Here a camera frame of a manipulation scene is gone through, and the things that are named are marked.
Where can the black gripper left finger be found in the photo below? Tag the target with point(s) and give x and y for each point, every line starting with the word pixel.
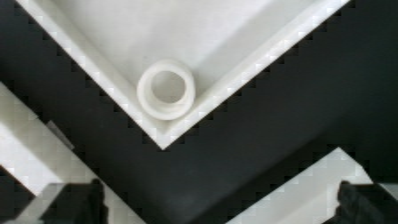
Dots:
pixel 70 204

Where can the white square table top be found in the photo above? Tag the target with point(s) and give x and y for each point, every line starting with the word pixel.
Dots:
pixel 173 51

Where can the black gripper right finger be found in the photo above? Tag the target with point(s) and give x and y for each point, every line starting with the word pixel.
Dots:
pixel 366 205

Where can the white U-shaped obstacle fence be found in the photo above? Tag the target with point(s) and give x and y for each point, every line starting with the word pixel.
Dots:
pixel 46 167

